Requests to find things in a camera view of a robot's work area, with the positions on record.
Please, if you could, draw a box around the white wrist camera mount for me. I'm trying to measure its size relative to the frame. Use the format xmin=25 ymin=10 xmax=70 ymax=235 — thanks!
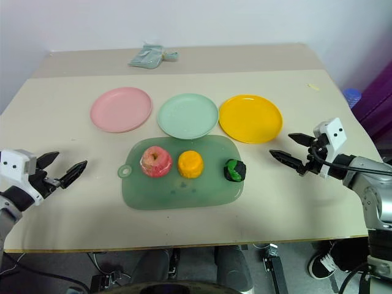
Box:
xmin=0 ymin=149 xmax=44 ymax=206
xmin=312 ymin=117 xmax=349 ymax=180

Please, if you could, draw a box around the dark rounded shape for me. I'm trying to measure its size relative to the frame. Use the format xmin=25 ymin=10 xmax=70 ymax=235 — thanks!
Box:
xmin=214 ymin=244 xmax=255 ymax=294
xmin=129 ymin=248 xmax=173 ymax=287

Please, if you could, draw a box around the pink plate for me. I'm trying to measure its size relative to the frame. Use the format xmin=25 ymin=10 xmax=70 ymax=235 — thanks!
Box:
xmin=89 ymin=86 xmax=153 ymax=134

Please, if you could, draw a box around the green and black object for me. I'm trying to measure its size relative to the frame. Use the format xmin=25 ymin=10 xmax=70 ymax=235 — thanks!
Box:
xmin=223 ymin=158 xmax=247 ymax=183

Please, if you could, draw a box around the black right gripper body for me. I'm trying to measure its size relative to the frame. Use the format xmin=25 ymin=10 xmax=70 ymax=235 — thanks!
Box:
xmin=296 ymin=134 xmax=329 ymax=176

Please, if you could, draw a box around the purple fabric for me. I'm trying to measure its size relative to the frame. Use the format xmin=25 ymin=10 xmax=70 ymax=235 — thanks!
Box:
xmin=352 ymin=59 xmax=392 ymax=146

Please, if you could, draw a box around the black floor bracket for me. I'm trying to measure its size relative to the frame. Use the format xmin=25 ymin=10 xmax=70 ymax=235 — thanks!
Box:
xmin=89 ymin=268 xmax=124 ymax=291

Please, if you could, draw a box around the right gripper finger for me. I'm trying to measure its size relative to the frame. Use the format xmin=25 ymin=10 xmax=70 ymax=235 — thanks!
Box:
xmin=288 ymin=132 xmax=315 ymax=149
xmin=268 ymin=149 xmax=304 ymax=173

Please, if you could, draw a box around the yellow plate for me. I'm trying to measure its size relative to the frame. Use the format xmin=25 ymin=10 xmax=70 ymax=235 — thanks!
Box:
xmin=218 ymin=94 xmax=284 ymax=145

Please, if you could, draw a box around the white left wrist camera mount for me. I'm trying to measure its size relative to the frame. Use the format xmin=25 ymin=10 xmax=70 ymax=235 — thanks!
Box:
xmin=0 ymin=149 xmax=44 ymax=206

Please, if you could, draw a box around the light green plate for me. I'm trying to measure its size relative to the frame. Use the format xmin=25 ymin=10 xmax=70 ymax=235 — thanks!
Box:
xmin=157 ymin=92 xmax=220 ymax=140

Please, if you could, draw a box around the black and white shoe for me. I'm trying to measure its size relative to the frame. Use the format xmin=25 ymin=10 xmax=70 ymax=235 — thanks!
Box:
xmin=307 ymin=243 xmax=352 ymax=280

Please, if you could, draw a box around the translucent green cutting board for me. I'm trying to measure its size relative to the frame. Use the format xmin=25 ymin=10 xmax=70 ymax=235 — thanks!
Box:
xmin=117 ymin=134 xmax=245 ymax=211

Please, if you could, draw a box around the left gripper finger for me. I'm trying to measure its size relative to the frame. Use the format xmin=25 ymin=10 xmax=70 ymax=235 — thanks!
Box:
xmin=36 ymin=151 xmax=60 ymax=170
xmin=57 ymin=159 xmax=89 ymax=189

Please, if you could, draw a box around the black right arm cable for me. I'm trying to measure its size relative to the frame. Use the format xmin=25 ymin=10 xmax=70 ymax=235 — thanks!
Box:
xmin=316 ymin=149 xmax=392 ymax=178

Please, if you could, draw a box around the orange fruit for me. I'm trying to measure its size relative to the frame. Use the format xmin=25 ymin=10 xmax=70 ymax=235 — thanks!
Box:
xmin=177 ymin=149 xmax=205 ymax=179

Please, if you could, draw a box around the crumpled clear plastic bag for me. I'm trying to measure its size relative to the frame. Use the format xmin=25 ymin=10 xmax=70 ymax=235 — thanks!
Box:
xmin=127 ymin=42 xmax=180 ymax=69

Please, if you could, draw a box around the black stand leg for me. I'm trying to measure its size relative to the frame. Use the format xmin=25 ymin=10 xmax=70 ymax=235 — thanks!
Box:
xmin=260 ymin=242 xmax=287 ymax=294

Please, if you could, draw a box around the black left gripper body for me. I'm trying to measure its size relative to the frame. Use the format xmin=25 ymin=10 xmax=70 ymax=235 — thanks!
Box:
xmin=29 ymin=167 xmax=62 ymax=200

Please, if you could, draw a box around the red apple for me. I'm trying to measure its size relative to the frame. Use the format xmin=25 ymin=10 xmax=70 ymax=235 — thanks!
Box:
xmin=139 ymin=145 xmax=173 ymax=178

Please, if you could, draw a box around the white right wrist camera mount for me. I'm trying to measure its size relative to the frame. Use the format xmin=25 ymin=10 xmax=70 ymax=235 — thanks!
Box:
xmin=312 ymin=117 xmax=349 ymax=180

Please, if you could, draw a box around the blue bottle cap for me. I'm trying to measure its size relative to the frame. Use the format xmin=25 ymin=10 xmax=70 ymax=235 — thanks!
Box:
xmin=343 ymin=88 xmax=363 ymax=109

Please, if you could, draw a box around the black floor cable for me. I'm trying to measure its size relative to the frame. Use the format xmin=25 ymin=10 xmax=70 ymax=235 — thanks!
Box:
xmin=0 ymin=253 xmax=90 ymax=294

